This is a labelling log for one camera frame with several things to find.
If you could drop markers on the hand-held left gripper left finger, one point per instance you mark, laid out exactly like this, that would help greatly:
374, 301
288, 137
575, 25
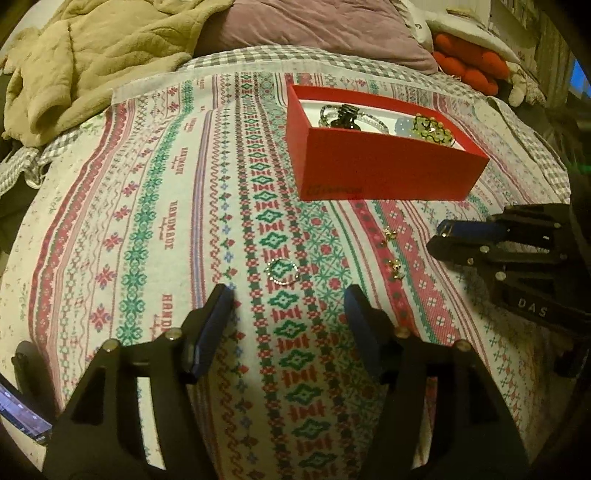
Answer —
214, 327

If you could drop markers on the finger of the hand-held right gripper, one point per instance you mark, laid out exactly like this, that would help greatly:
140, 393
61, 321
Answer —
457, 228
455, 253

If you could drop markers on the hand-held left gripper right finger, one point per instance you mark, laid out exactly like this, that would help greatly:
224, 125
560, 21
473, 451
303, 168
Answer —
364, 332

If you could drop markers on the red cardboard box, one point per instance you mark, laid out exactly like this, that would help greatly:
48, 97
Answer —
383, 166

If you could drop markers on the gold earring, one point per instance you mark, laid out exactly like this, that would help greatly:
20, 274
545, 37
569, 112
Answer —
390, 234
395, 270

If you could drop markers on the patterned striped blanket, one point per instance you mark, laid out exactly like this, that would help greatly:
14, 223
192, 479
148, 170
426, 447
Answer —
161, 230

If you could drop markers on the orange plush toy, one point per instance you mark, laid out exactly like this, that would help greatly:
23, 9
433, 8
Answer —
466, 60

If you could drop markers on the white plush toy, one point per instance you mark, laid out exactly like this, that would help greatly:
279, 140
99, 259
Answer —
418, 23

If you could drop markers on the purple pillow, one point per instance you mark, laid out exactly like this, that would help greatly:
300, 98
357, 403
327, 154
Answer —
323, 32

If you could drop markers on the beige fleece blanket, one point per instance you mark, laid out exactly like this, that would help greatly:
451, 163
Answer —
92, 60

